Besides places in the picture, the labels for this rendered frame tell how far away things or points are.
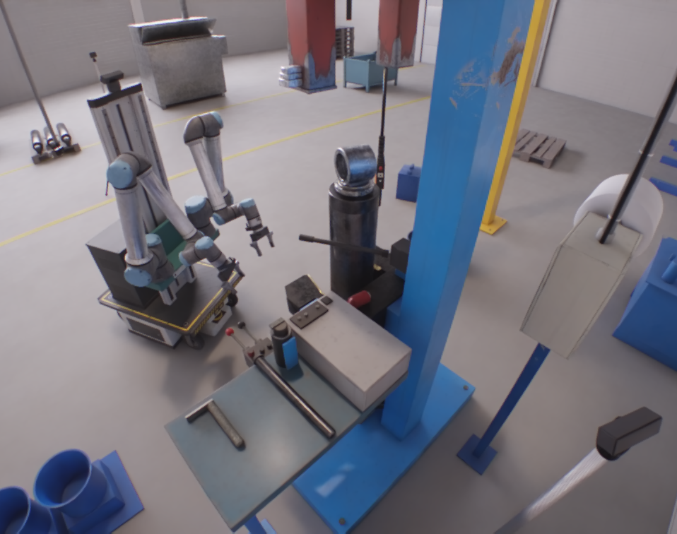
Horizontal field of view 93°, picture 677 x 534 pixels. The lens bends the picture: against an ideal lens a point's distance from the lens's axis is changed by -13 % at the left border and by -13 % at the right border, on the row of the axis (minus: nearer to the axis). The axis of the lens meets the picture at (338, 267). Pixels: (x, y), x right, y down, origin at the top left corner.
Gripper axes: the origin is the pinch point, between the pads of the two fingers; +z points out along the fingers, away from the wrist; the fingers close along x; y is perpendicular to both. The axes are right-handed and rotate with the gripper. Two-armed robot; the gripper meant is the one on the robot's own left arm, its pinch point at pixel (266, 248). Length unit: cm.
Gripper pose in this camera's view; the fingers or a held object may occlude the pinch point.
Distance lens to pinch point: 242.8
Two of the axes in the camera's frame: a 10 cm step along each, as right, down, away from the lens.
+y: 8.2, -0.5, -5.7
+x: 4.8, -4.7, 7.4
